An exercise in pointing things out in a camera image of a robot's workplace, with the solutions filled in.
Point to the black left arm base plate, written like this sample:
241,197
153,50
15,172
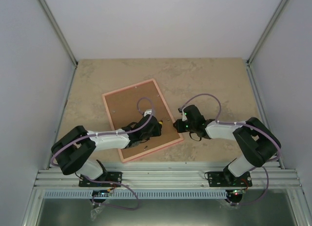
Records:
113,179

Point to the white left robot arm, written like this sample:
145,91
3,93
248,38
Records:
72,152

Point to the left controller board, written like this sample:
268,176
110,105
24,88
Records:
100,196

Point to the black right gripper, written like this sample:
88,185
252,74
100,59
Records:
180,128

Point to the grey slotted cable duct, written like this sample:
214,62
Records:
141,194

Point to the aluminium corner post right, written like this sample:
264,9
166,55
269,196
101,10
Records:
269,27

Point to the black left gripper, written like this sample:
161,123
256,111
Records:
157,131

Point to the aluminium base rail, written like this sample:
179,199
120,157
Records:
172,175

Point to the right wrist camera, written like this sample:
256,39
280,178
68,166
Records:
183,114

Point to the controller board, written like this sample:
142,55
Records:
234,196
100,196

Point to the aluminium corner post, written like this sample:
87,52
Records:
269,27
55,26

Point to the right controller board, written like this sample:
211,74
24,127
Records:
234,196

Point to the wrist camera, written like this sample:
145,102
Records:
183,114
148,112

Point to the aluminium corner post left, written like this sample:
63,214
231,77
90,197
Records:
55,26

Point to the pink wooden photo frame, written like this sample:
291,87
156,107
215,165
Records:
125,105

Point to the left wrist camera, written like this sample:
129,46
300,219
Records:
148,112

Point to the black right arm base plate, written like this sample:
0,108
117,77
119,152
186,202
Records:
227,180

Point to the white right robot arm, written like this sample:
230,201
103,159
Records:
256,142

